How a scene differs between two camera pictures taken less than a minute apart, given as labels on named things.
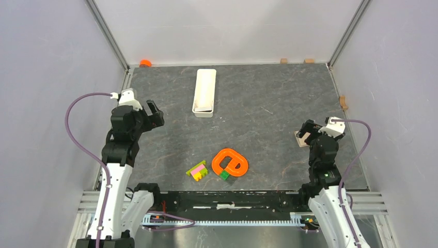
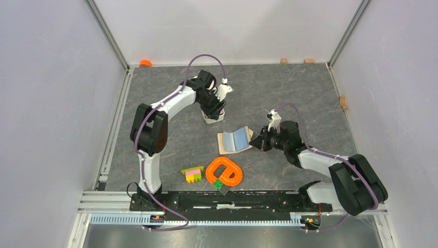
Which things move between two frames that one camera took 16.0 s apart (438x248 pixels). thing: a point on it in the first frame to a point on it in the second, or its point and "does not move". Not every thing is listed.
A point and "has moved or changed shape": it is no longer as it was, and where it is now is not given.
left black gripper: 154,120 to 213,112
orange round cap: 144,63 does not move
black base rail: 235,204 does not move
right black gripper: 309,126 to 262,139
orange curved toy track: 230,169 to 232,176
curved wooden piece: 342,99 does not move
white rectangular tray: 204,97 has moved or changed shape
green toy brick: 224,174 to 218,184
